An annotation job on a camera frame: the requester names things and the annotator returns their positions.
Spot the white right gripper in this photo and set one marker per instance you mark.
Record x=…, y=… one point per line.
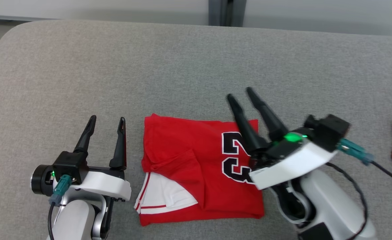
x=292, y=163

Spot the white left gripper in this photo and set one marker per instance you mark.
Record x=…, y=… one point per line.
x=105, y=185

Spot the red white number jersey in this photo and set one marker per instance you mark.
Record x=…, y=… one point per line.
x=189, y=153

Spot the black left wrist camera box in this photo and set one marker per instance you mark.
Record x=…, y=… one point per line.
x=70, y=165

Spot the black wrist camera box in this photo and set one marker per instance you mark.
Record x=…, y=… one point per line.
x=329, y=131
x=70, y=165

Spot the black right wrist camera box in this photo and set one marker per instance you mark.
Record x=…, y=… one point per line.
x=329, y=131

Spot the grey metal post stand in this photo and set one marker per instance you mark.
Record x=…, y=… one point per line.
x=227, y=11

